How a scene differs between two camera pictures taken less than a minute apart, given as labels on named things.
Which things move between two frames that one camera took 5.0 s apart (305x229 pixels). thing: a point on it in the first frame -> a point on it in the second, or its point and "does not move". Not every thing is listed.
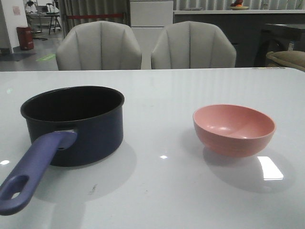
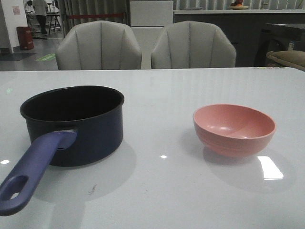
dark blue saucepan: [74, 126] does not move
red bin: [25, 37] does not move
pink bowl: [232, 130] does not move
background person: [30, 7] -> [41, 9]
